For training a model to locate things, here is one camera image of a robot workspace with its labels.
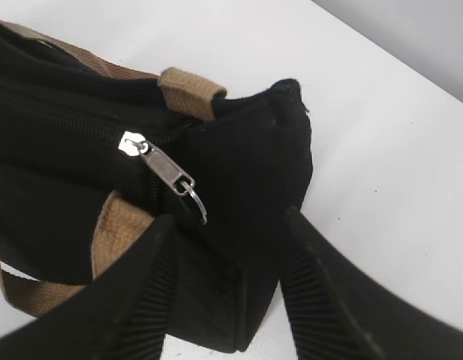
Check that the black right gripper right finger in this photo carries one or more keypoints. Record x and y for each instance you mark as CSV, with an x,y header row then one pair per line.
x,y
338,312

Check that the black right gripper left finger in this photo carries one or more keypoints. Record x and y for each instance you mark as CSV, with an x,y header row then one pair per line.
x,y
123,314

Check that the silver zipper pull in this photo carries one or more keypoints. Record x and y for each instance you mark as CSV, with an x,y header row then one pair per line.
x,y
136,145

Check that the black canvas tote bag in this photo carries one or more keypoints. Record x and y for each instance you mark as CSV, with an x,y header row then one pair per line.
x,y
60,127

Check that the tan front bag handle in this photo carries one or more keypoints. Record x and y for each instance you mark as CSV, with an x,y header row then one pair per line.
x,y
119,226

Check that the tan bag handle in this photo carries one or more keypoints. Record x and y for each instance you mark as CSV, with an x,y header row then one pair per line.
x,y
183,92
119,226

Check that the tan rear bag handle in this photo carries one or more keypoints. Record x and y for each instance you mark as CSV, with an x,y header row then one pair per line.
x,y
183,92

